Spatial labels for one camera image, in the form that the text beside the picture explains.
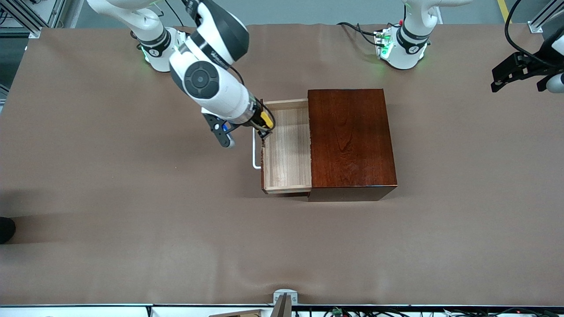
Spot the black cable bundle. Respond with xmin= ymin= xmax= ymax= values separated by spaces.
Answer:
xmin=324 ymin=307 xmax=564 ymax=317

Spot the white metal drawer handle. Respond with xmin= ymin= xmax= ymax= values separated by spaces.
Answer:
xmin=252 ymin=128 xmax=263 ymax=170

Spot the tan wooden board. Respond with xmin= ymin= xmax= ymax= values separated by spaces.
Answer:
xmin=208 ymin=309 xmax=266 ymax=317

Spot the grey metal bracket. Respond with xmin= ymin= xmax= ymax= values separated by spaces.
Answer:
xmin=273 ymin=289 xmax=298 ymax=305

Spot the white table edge rail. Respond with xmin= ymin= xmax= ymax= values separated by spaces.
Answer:
xmin=0 ymin=304 xmax=564 ymax=317

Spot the brown table cloth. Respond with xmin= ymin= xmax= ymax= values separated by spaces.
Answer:
xmin=0 ymin=24 xmax=564 ymax=306

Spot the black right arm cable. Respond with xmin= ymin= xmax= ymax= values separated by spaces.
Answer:
xmin=227 ymin=65 xmax=277 ymax=132

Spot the aluminium frame profile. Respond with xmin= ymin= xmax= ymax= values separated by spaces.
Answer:
xmin=26 ymin=0 xmax=85 ymax=38
xmin=528 ymin=0 xmax=564 ymax=34

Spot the thin black base cable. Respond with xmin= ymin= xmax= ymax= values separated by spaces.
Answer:
xmin=337 ymin=21 xmax=388 ymax=48
xmin=165 ymin=0 xmax=186 ymax=28

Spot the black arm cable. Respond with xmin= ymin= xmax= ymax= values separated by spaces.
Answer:
xmin=227 ymin=65 xmax=277 ymax=132
xmin=504 ymin=0 xmax=556 ymax=67

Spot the light wooden drawer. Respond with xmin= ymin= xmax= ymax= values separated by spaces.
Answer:
xmin=260 ymin=99 xmax=313 ymax=195

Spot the grey camera mount pole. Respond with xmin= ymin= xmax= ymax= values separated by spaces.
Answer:
xmin=270 ymin=294 xmax=293 ymax=317

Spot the dark red wooden cabinet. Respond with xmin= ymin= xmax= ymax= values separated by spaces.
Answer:
xmin=307 ymin=88 xmax=398 ymax=202

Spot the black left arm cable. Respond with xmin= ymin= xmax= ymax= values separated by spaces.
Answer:
xmin=504 ymin=0 xmax=556 ymax=67

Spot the black round object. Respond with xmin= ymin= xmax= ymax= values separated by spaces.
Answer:
xmin=0 ymin=217 xmax=16 ymax=244

